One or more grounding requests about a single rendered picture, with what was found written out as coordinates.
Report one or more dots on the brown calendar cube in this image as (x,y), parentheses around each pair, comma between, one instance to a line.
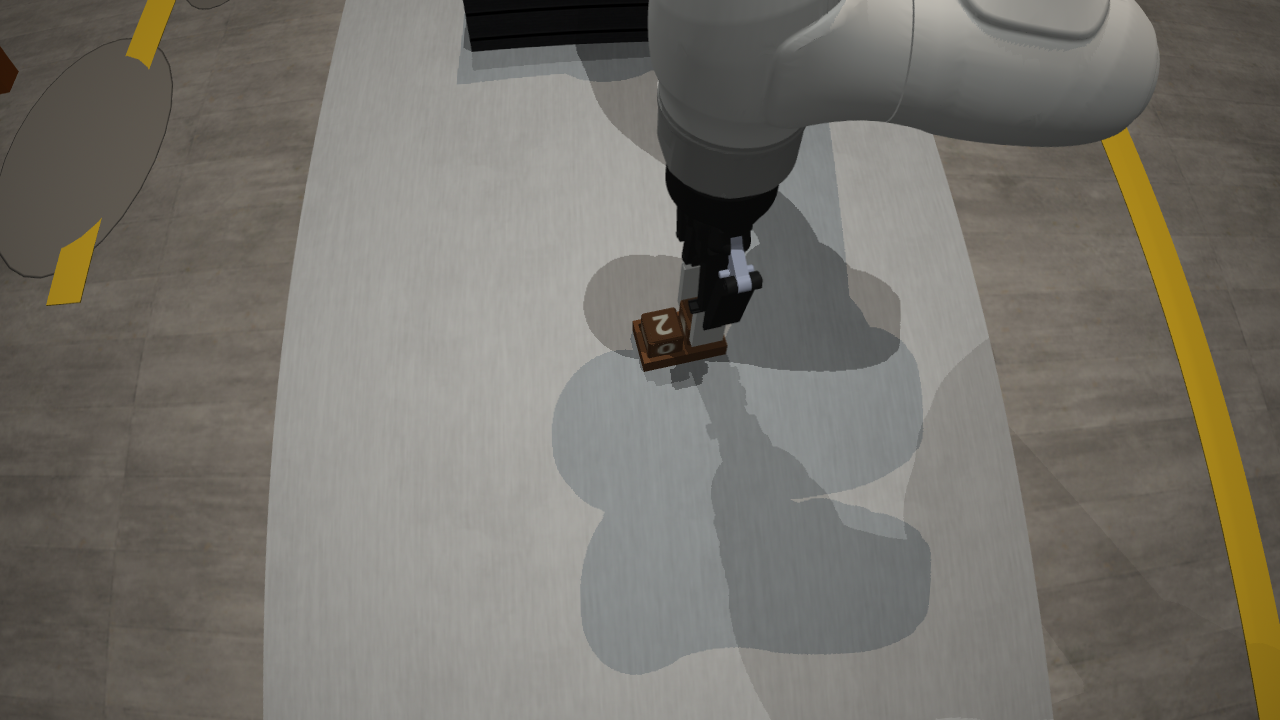
(685,318)
(661,332)

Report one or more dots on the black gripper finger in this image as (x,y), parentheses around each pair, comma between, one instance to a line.
(690,268)
(713,307)

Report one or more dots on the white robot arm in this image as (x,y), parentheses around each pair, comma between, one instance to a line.
(1035,73)

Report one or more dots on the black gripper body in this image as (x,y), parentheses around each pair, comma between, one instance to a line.
(730,217)

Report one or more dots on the brown wooden tray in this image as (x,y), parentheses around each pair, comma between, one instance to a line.
(688,353)

